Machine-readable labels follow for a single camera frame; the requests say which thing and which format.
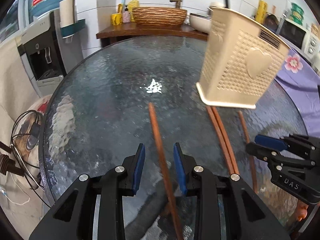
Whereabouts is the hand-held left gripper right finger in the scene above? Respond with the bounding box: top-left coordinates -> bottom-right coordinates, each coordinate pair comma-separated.
173,142 -> 292,240

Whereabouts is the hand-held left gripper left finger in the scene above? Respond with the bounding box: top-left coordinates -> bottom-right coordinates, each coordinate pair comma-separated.
29,143 -> 146,240

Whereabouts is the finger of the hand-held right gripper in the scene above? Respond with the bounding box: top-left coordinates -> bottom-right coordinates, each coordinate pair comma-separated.
245,142 -> 316,168
255,134 -> 320,156

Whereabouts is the brown wooden chopstick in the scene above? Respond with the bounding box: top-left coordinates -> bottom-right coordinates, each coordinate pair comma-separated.
212,106 -> 240,175
149,102 -> 184,240
238,110 -> 258,194

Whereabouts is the pair of brown chopsticks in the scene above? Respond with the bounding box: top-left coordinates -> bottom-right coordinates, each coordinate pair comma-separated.
206,106 -> 235,175

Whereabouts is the beige plastic utensil holder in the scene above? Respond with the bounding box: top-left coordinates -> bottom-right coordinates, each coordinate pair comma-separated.
196,7 -> 292,109

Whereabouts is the person's right hand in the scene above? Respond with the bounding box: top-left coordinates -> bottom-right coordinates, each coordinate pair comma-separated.
297,202 -> 309,222

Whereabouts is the purple floral cloth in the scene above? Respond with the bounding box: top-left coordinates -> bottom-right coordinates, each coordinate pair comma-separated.
274,49 -> 320,141

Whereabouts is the white microwave oven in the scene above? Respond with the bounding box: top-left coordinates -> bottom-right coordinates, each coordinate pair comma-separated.
277,18 -> 320,61

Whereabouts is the dog print cushion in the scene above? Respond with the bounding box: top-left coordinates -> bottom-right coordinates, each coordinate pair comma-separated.
10,96 -> 54,191

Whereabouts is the stack of green noodle bowls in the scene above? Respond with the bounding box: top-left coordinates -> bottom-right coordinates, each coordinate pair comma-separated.
290,2 -> 305,26

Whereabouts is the dark wooden carved object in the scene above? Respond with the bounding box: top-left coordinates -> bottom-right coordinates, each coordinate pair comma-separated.
0,142 -> 25,176

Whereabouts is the dark wooden counter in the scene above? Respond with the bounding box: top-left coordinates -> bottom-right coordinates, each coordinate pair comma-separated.
96,24 -> 209,47

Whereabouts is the white ceramic bowl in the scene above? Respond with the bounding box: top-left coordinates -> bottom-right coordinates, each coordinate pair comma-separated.
189,12 -> 213,33

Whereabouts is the water dispenser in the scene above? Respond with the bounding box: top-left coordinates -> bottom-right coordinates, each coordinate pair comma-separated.
20,12 -> 66,87

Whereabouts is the yellow cup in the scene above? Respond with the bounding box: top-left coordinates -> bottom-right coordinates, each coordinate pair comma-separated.
111,13 -> 123,26

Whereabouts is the floral pump bottle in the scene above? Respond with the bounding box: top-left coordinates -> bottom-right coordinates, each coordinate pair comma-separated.
122,6 -> 132,23

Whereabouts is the woven pattern wash basin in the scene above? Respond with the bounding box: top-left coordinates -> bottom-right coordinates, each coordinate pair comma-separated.
131,7 -> 188,27

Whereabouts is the paper cup dispenser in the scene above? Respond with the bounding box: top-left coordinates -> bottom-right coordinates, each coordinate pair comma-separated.
59,0 -> 87,42

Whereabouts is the sliding window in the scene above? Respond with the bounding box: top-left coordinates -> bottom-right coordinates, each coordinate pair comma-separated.
0,1 -> 27,44

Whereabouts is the black cable with plug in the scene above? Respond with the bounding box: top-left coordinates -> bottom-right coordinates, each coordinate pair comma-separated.
10,111 -> 48,191

